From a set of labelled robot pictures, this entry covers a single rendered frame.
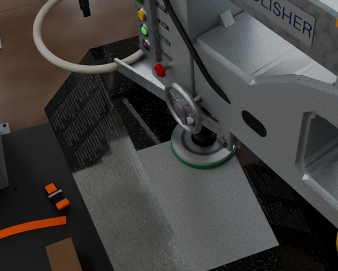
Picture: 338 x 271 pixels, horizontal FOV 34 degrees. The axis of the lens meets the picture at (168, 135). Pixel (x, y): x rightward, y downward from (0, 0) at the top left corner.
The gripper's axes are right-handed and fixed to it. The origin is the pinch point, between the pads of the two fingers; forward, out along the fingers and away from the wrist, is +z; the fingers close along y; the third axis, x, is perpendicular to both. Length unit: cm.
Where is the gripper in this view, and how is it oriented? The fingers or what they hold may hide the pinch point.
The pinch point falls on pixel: (84, 6)
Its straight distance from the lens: 240.6
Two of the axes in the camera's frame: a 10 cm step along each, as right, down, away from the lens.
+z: 0.4, 5.9, 8.1
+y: 3.7, 7.4, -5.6
